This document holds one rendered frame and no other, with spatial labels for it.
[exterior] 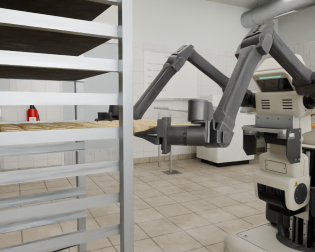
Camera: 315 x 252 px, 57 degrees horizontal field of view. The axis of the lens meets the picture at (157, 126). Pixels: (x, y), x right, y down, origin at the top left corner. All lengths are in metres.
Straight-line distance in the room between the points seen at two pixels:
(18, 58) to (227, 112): 0.56
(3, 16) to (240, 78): 0.66
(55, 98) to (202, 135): 0.38
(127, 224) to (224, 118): 0.40
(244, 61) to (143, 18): 4.41
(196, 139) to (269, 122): 0.81
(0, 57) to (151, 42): 4.64
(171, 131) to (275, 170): 0.89
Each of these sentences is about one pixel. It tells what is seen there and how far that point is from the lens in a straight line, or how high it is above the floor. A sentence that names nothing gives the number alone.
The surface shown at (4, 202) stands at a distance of 1.20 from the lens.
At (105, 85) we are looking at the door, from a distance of 4.93.
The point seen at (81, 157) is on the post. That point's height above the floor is 0.82.
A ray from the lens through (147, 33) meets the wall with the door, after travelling 5.29.
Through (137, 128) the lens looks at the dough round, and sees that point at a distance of 0.87.
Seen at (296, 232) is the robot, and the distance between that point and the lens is 1.85.
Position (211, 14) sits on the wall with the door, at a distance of 6.07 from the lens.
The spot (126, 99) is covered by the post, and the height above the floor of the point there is 1.05.
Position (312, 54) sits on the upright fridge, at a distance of 5.45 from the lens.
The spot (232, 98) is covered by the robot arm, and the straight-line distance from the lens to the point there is 0.90.
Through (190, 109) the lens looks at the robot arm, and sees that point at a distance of 0.80.
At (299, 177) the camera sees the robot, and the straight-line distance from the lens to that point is 1.56.
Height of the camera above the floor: 1.04
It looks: 4 degrees down
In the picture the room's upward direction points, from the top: straight up
